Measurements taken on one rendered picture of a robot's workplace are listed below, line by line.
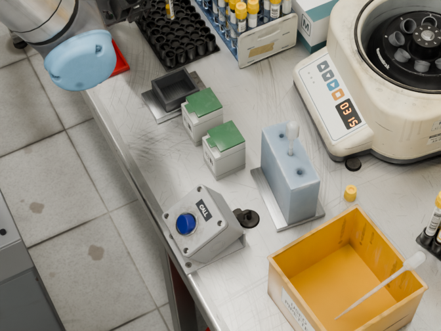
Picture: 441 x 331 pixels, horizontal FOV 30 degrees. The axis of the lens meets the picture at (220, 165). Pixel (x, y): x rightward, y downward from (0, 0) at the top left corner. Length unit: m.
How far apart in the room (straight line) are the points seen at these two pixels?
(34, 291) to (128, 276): 0.90
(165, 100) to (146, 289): 0.93
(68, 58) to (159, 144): 0.35
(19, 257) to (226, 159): 0.30
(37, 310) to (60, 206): 0.98
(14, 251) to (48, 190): 1.16
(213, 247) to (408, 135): 0.30
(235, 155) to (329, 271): 0.20
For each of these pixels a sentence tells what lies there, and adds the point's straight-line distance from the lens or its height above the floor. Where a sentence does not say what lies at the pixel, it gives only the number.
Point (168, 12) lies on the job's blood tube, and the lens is 1.29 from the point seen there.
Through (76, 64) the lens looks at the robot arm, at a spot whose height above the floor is 1.19.
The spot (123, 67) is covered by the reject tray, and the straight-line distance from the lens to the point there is 1.26.
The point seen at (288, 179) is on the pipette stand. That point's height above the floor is 0.98.
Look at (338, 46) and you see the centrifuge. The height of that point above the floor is 0.98.
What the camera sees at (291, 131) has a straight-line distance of 1.00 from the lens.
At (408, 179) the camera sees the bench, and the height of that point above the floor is 0.88.
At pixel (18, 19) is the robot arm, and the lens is 0.83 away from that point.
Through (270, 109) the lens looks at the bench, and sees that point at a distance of 1.21.
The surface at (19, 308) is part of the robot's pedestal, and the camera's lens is 1.20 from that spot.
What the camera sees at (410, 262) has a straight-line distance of 0.97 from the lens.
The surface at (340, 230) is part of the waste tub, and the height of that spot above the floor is 0.94.
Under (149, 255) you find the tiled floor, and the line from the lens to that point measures 2.08.
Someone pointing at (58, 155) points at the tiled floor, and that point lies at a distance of 2.28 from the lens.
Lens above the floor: 1.84
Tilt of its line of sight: 57 degrees down
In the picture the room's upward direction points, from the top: 2 degrees counter-clockwise
